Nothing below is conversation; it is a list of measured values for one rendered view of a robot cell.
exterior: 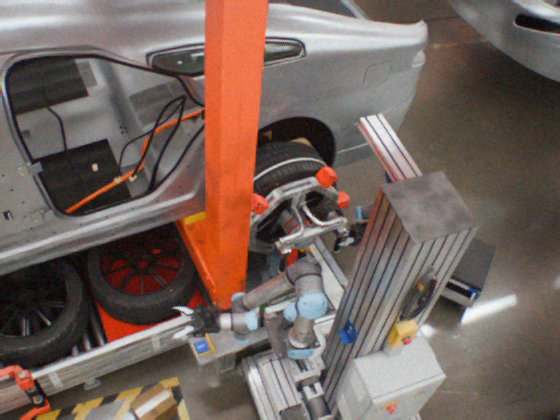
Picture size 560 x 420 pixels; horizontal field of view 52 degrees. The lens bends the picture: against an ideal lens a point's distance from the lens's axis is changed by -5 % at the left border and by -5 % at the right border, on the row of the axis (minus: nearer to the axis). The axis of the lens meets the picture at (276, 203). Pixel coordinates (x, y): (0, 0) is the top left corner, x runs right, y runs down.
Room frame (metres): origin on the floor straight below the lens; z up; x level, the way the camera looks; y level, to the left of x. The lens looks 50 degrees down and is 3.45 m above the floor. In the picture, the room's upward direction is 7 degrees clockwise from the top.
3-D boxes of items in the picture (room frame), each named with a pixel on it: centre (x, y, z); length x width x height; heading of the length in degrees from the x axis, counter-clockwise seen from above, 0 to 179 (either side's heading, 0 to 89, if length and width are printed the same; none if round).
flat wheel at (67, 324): (1.52, 1.34, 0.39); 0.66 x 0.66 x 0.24
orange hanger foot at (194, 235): (1.99, 0.40, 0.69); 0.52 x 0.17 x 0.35; 32
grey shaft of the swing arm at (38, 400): (1.06, 1.19, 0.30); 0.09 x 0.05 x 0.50; 122
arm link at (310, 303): (1.24, -0.18, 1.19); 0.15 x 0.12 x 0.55; 12
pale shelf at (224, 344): (1.49, 0.16, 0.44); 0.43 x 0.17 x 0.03; 122
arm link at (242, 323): (1.19, 0.07, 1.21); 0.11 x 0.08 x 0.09; 102
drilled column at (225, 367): (1.47, 0.19, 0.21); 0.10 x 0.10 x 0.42; 32
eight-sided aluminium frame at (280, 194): (2.06, -0.09, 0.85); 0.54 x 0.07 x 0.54; 122
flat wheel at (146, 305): (1.89, 0.75, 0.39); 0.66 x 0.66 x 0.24
